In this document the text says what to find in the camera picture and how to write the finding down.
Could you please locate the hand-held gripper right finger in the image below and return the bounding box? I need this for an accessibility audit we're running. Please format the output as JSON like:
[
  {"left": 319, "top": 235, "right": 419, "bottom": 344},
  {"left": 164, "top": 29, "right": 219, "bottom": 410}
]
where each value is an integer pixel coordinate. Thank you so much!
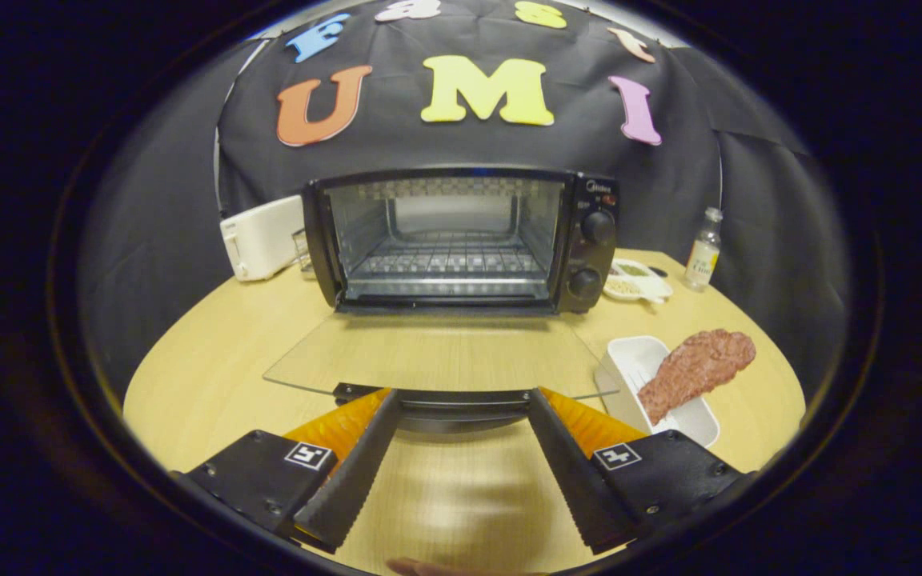
[{"left": 527, "top": 387, "right": 754, "bottom": 555}]

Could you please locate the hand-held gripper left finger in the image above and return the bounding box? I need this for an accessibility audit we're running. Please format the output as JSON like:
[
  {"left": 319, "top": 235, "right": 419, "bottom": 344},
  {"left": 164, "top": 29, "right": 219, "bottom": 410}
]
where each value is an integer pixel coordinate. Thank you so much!
[{"left": 177, "top": 388, "right": 404, "bottom": 554}]

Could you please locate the reddish brown fried meat piece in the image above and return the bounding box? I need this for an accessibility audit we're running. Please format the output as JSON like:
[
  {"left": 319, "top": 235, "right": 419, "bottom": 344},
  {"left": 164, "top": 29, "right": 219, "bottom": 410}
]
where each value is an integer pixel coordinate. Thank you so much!
[{"left": 637, "top": 329, "right": 757, "bottom": 426}]

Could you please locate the black toaster oven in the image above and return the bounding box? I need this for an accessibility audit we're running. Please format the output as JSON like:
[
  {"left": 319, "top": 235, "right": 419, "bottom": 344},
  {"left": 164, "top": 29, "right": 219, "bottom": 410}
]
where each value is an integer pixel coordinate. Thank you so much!
[{"left": 263, "top": 166, "right": 619, "bottom": 437}]

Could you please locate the white pop-up toaster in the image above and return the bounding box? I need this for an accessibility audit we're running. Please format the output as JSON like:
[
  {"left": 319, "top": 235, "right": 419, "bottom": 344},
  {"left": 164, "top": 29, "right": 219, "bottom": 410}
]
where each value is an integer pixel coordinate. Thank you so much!
[{"left": 219, "top": 194, "right": 307, "bottom": 282}]

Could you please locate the white rectangular plastic tray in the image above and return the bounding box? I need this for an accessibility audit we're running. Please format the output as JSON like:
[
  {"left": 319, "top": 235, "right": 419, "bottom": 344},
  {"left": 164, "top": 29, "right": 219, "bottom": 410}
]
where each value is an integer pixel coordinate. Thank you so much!
[{"left": 594, "top": 335, "right": 721, "bottom": 448}]

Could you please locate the white divided dish with grains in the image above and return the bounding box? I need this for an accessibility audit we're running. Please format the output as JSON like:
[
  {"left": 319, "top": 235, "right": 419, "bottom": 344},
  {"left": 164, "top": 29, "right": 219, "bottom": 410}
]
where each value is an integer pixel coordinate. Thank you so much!
[{"left": 602, "top": 258, "right": 674, "bottom": 306}]

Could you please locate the clear glass bottle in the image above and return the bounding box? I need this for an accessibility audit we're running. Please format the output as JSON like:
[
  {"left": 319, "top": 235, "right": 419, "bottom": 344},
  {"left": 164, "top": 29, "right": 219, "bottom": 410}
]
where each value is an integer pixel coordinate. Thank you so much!
[{"left": 683, "top": 206, "right": 724, "bottom": 292}]

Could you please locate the small wire rack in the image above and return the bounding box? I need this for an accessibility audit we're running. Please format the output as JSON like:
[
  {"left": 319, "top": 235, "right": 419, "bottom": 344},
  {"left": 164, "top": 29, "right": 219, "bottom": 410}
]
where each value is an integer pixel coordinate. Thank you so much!
[{"left": 293, "top": 228, "right": 316, "bottom": 277}]

